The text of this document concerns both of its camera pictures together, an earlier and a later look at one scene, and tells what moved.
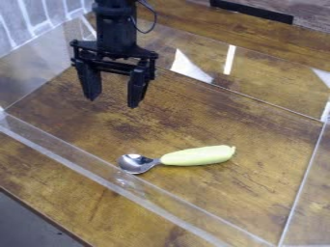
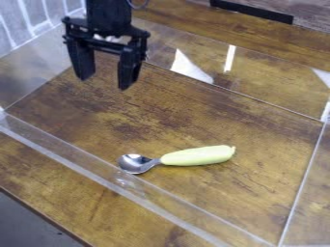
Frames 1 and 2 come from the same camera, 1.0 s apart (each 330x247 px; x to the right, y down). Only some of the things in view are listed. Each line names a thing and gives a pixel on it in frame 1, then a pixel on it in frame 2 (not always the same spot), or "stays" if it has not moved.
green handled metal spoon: [135, 163] stays
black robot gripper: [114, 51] → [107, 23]
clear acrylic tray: [217, 164] stays
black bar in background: [253, 11] stays
